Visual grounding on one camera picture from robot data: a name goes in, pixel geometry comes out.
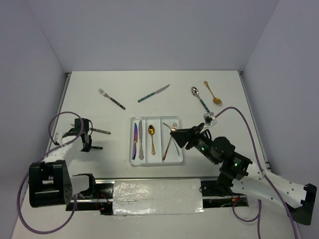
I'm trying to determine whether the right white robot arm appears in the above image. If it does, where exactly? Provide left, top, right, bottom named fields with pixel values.
left=170, top=123, right=317, bottom=226

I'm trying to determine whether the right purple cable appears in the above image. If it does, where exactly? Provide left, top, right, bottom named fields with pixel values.
left=214, top=106, right=300, bottom=239

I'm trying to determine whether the fork with black handle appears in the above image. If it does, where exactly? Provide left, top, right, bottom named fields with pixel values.
left=98, top=88, right=126, bottom=110

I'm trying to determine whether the knife with teal handle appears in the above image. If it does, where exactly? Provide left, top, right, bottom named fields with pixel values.
left=137, top=84, right=170, bottom=103

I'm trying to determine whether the gold spoon far right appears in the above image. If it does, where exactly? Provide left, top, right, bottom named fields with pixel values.
left=203, top=81, right=222, bottom=105

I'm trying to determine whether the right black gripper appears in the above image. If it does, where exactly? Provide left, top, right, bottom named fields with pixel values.
left=169, top=122, right=218, bottom=164

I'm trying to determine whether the ornate silver knife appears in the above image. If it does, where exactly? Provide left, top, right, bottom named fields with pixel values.
left=138, top=120, right=144, bottom=160

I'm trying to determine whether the white three-compartment cutlery tray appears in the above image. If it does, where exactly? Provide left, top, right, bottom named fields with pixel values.
left=129, top=116, right=183, bottom=166

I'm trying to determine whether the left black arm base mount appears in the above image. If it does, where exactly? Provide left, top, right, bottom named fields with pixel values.
left=66, top=173, right=115, bottom=216

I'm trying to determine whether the white foil-covered base board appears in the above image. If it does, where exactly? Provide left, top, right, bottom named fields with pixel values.
left=112, top=179, right=204, bottom=216

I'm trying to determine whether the knife with black handle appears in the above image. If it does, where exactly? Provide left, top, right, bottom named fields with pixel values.
left=90, top=128, right=111, bottom=134

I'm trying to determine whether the spoon with teal handle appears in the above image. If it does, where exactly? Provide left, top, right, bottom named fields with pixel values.
left=191, top=87, right=210, bottom=113

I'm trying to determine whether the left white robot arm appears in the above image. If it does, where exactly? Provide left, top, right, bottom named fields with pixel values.
left=29, top=118, right=98, bottom=208

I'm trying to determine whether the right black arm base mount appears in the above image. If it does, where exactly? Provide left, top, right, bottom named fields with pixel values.
left=199, top=176, right=249, bottom=209

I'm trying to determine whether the plain silver fork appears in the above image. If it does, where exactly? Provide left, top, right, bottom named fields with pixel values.
left=162, top=122, right=180, bottom=156

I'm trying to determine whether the ornate gold spoon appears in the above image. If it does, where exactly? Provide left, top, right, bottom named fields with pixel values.
left=148, top=125, right=156, bottom=155

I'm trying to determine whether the copper fork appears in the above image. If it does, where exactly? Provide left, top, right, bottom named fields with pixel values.
left=162, top=122, right=177, bottom=161

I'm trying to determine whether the iridescent rainbow knife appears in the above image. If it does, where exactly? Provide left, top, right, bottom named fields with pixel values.
left=132, top=123, right=138, bottom=160

